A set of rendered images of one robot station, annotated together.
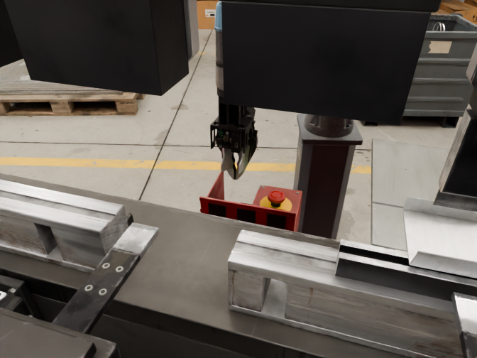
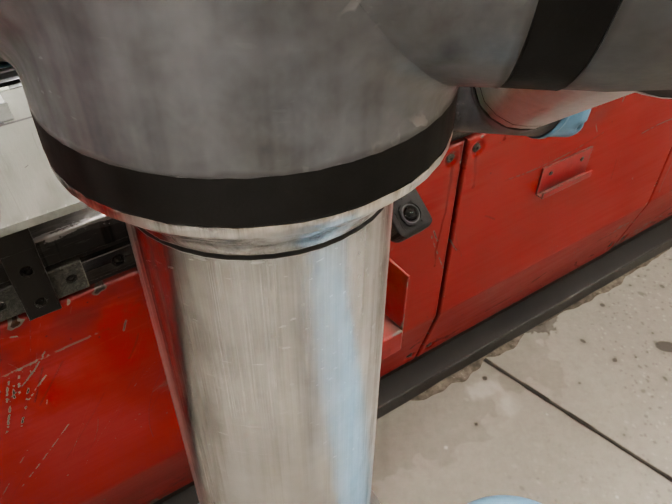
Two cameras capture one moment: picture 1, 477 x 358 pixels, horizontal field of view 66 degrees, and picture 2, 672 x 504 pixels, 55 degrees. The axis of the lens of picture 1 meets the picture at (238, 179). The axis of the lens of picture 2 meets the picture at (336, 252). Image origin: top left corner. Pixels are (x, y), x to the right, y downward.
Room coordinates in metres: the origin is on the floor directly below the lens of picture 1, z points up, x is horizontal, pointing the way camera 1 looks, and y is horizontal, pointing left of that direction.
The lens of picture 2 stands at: (1.05, -0.46, 1.38)
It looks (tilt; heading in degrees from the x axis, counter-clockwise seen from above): 43 degrees down; 130
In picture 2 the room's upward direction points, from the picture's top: straight up
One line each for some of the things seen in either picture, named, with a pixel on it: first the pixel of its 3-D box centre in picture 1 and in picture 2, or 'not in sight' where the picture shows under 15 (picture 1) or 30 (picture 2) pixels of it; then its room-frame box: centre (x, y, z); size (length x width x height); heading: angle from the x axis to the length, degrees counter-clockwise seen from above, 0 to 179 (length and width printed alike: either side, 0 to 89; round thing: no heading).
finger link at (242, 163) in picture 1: (240, 165); not in sight; (0.67, 0.00, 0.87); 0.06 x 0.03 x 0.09; 165
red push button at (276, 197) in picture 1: (275, 200); not in sight; (0.65, -0.08, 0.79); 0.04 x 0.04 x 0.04
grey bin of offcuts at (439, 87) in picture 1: (409, 69); not in sight; (2.85, -1.34, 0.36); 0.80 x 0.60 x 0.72; 87
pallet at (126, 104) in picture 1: (77, 89); not in sight; (3.17, 1.45, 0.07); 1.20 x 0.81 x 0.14; 91
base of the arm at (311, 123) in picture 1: (330, 111); not in sight; (1.05, -0.28, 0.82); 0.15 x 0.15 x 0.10
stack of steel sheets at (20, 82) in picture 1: (72, 74); not in sight; (3.18, 1.45, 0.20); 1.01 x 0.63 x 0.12; 91
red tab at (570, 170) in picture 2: not in sight; (567, 172); (0.71, 0.70, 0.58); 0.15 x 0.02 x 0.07; 73
